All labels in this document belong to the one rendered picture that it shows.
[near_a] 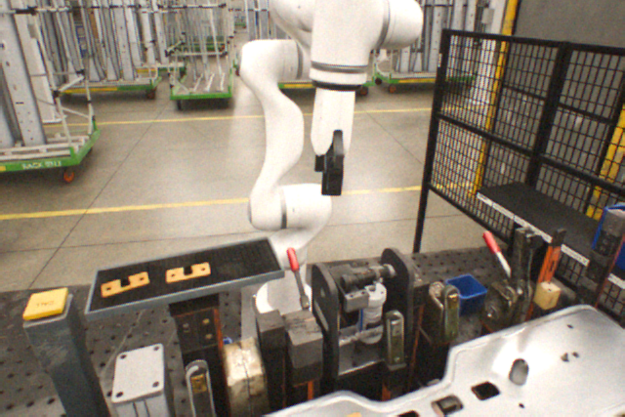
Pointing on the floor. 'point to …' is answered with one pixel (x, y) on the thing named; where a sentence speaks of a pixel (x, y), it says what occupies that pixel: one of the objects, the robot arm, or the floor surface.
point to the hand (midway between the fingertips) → (326, 177)
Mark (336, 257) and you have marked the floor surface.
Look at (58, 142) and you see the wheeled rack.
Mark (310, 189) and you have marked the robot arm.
